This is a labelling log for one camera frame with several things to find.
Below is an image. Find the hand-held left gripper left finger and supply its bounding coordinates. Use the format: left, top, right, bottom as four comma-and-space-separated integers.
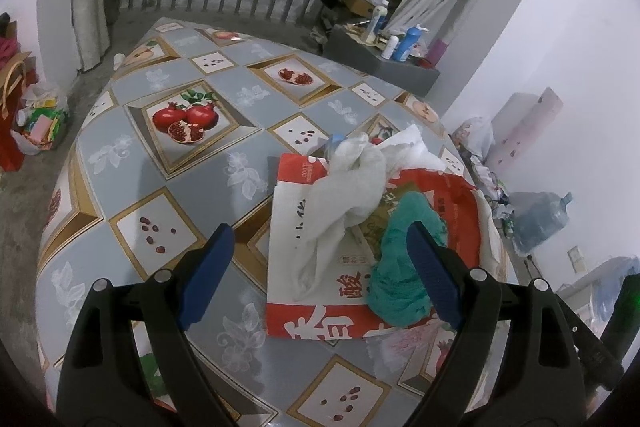
56, 223, 236, 427

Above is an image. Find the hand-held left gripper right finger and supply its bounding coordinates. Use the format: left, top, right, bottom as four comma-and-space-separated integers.
406, 219, 586, 427

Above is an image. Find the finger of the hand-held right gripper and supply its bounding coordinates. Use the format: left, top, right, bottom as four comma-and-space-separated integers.
552, 294, 626, 390

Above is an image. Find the teal cloth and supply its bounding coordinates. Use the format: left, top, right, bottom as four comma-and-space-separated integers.
367, 192, 451, 328

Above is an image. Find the red and white paper bag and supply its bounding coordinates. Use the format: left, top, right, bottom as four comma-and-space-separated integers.
265, 152, 508, 340

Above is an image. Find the clear bottle with blue label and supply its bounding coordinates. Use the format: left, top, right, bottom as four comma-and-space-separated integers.
322, 134, 348, 162

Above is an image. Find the blue jug on dispenser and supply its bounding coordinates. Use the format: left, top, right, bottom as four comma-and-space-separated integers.
590, 257, 640, 323

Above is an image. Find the pile of packaging clutter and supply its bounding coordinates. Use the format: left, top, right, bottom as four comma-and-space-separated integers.
470, 152, 516, 238

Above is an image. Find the large blue water jug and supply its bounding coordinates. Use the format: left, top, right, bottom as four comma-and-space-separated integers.
510, 191, 571, 255

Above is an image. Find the crumpled white cloth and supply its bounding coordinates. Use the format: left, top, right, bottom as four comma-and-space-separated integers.
292, 124, 448, 298

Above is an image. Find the fruit patterned tablecloth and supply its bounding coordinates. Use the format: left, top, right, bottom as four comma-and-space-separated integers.
35, 17, 511, 427

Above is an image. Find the white plastic bag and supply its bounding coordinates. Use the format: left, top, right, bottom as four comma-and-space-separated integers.
450, 117, 496, 160

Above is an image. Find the pink rolled mat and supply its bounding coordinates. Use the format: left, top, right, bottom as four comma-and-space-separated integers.
492, 88, 563, 180

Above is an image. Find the clear bag of colourful items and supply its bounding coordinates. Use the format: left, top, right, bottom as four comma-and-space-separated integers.
12, 82, 71, 155

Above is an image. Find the purple box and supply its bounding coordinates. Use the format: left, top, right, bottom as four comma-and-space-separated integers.
427, 38, 447, 68

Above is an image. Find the blue pump bottle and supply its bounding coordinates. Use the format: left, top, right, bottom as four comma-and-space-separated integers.
392, 24, 431, 62

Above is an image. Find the red gift bag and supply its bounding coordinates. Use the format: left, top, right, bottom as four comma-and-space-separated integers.
0, 52, 41, 172

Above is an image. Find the grey cabinet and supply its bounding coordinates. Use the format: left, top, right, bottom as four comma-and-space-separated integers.
320, 24, 441, 98

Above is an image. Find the tall white bottle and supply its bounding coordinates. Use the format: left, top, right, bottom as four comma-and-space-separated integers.
367, 1, 390, 42

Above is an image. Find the cardboard box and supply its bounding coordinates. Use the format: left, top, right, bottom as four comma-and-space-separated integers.
332, 0, 386, 20

